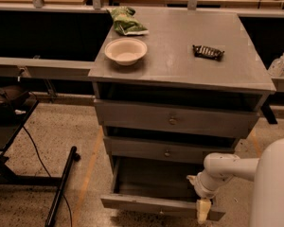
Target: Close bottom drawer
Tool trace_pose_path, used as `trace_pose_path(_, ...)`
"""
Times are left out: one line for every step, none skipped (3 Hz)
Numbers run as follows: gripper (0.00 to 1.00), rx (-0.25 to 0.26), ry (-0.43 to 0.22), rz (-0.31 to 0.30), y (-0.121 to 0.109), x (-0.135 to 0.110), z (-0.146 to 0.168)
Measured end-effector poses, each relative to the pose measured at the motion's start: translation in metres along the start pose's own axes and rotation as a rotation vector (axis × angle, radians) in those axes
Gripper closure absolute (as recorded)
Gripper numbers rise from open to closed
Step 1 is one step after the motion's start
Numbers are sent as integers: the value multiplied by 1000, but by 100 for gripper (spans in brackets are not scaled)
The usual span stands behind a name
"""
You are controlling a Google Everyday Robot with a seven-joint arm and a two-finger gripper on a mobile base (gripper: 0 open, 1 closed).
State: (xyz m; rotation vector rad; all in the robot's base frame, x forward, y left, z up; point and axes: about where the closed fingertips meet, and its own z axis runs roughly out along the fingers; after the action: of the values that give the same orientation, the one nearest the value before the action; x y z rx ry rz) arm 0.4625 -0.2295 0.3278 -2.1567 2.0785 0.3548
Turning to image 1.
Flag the dark candy bar wrapper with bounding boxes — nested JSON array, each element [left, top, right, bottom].
[[192, 45, 224, 61]]

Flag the grey middle drawer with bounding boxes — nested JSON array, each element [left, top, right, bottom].
[[104, 136, 234, 164]]

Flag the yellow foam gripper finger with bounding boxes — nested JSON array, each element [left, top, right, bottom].
[[197, 199, 211, 224]]

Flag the green chip bag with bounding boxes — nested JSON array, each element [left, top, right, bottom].
[[109, 7, 149, 36]]

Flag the grey long workbench rail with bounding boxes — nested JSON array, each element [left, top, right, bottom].
[[0, 57, 96, 81]]

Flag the grey bottom drawer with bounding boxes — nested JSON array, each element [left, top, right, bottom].
[[99, 156, 226, 222]]

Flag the grey wooden drawer cabinet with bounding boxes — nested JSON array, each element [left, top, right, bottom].
[[87, 7, 277, 180]]

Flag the grey top drawer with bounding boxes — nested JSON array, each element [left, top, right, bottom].
[[94, 99, 259, 138]]

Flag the grey drawer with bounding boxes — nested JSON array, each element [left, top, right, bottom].
[[104, 136, 234, 164], [99, 156, 226, 222], [94, 99, 259, 138]]

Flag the clear hand sanitizer bottle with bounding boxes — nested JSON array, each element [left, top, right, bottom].
[[268, 53, 284, 77]]

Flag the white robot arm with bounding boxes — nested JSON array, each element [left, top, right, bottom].
[[186, 138, 284, 227]]

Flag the white paper bowl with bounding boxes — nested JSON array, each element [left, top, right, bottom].
[[104, 38, 148, 66]]

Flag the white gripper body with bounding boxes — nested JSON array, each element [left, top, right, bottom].
[[186, 170, 219, 199]]

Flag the black floor cable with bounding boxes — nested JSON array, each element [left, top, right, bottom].
[[22, 125, 74, 227]]

